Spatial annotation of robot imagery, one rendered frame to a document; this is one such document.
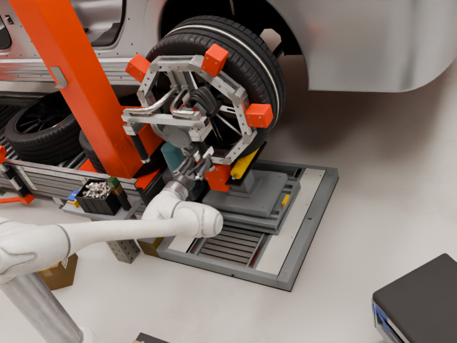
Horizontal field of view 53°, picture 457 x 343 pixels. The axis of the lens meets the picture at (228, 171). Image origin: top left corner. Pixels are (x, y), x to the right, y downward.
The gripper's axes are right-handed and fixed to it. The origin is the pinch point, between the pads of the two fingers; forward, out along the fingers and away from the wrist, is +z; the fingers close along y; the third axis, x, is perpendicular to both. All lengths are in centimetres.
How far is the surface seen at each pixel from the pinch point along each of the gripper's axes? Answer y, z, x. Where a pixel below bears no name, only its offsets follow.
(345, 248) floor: 41, 30, -83
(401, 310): 78, -18, -49
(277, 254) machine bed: 12, 12, -75
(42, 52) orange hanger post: -72, 7, 43
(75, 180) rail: -121, 15, -49
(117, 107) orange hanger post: -60, 20, 5
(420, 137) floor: 61, 124, -83
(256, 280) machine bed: 6, -3, -79
